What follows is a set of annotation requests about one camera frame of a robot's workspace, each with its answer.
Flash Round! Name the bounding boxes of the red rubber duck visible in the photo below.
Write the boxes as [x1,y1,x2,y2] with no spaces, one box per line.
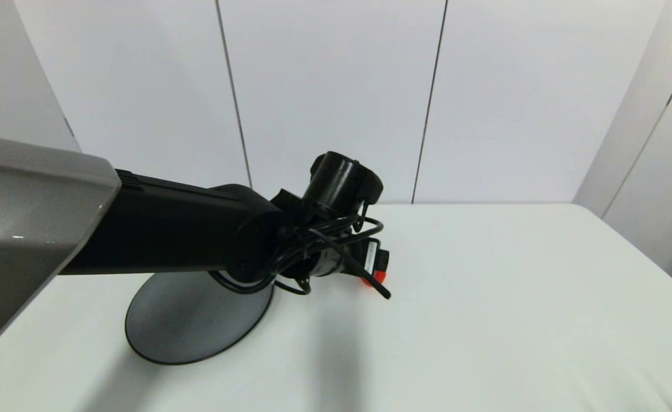
[361,252,389,287]

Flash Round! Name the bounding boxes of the round grey plate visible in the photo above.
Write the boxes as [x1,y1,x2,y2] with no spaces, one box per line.
[125,271,275,366]

